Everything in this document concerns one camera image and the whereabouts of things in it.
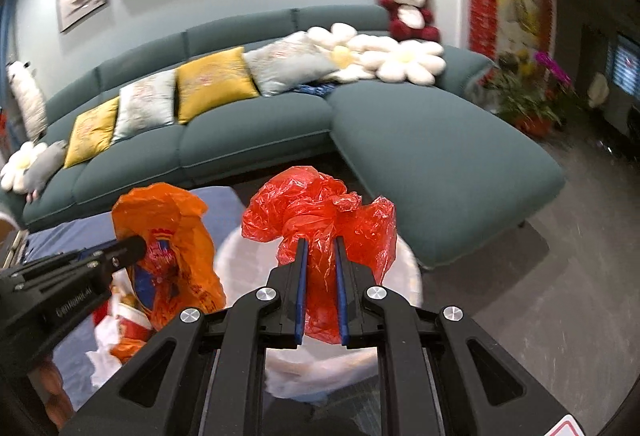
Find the teal sectional sofa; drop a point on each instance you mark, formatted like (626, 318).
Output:
(457, 175)

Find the potted orchid plant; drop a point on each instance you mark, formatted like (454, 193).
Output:
(530, 91)

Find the light grey cushion left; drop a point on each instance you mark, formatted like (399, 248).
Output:
(145, 105)

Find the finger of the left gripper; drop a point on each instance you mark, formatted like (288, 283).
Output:
(117, 256)

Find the orange plastic bag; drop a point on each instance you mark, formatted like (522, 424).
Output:
(179, 251)

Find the grey plush toy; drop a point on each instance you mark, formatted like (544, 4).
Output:
(43, 168)

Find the red white plush bear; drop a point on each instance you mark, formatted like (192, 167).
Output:
(411, 20)

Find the television screen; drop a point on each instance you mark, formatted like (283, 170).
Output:
(624, 65)

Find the red plastic bag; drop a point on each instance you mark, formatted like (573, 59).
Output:
(302, 202)

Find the white plush panda pillow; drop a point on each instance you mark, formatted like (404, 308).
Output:
(29, 99)

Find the light grey cushion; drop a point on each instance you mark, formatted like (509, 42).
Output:
(284, 64)
(145, 105)

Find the white lined trash bin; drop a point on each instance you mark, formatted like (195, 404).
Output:
(321, 365)

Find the blue patterned cloth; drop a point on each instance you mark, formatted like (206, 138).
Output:
(320, 89)

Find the yellow cushion left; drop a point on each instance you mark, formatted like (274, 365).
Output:
(92, 133)

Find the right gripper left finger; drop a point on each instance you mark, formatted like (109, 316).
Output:
(286, 322)

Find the yellow cushion centre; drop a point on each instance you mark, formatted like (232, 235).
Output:
(212, 81)

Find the yellow cushion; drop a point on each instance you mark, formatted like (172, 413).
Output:
(92, 133)
(212, 81)

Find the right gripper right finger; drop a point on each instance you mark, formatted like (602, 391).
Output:
(357, 326)

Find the light grey cushion right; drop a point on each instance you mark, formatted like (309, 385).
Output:
(284, 64)

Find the white flower cushion right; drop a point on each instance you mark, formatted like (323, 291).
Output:
(392, 61)

